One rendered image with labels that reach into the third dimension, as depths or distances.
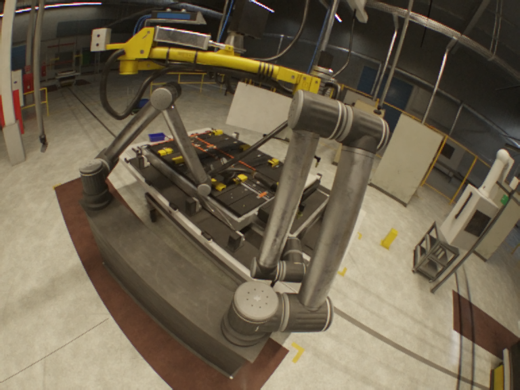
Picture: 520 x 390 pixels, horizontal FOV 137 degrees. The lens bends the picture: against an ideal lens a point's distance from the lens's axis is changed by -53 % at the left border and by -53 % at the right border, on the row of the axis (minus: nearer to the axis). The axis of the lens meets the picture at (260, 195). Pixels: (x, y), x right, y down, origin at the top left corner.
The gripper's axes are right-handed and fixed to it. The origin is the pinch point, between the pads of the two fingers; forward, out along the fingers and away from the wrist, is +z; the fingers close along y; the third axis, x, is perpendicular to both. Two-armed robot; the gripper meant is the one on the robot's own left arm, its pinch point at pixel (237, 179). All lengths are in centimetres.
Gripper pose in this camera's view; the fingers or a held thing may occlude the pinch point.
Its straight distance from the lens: 205.6
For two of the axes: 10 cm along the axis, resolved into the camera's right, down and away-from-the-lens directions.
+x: -5.5, 8.4, -0.5
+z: 3.0, 2.6, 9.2
